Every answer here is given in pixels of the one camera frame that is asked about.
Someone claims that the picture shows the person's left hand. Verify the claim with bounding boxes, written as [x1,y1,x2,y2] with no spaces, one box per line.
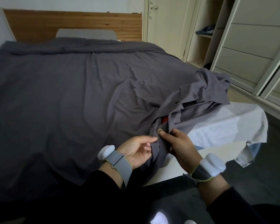
[116,135,159,170]

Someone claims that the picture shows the person's right hand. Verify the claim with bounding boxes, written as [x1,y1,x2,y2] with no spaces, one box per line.
[158,128,203,174]

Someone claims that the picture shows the gray duvet cover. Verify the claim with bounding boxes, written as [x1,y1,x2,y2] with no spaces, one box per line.
[0,37,231,203]

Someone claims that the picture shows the person's left forearm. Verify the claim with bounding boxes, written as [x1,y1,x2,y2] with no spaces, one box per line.
[79,161,125,208]

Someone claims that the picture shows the person's right forearm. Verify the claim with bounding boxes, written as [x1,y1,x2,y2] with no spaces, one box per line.
[197,175,269,224]

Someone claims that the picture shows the cream wardrobe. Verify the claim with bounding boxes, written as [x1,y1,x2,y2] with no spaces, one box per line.
[184,0,280,125]

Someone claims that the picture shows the folded blue clothes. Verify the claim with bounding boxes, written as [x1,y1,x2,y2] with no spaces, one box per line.
[195,25,216,36]

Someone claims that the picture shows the gray pillow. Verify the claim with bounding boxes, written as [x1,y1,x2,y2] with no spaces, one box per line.
[55,28,118,41]

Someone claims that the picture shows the cream room door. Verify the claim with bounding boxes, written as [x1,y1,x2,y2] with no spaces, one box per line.
[143,0,199,61]

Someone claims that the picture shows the wooden slatted headboard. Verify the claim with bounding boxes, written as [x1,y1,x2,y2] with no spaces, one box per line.
[2,8,143,43]

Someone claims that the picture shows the white wrist tracker gray strap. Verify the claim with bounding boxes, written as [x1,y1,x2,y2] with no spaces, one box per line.
[183,153,226,184]
[97,145,133,190]

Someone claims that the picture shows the silver door handle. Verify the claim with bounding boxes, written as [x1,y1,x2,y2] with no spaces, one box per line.
[149,1,159,20]

